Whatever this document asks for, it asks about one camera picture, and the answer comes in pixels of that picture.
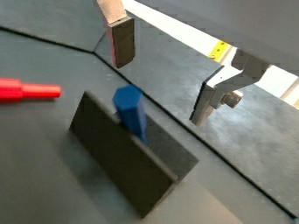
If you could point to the blue peg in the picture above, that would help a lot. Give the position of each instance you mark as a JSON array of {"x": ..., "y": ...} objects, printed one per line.
[{"x": 129, "y": 109}]

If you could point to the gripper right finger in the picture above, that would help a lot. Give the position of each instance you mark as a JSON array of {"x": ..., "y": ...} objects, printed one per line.
[{"x": 220, "y": 87}]

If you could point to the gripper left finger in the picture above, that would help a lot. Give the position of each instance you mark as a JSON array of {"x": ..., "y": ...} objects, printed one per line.
[{"x": 120, "y": 31}]

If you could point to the red peg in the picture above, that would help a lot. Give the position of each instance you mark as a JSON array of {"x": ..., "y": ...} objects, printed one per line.
[{"x": 13, "y": 90}]

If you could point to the black angle fixture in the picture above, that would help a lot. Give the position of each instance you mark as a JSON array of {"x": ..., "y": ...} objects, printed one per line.
[{"x": 145, "y": 169}]

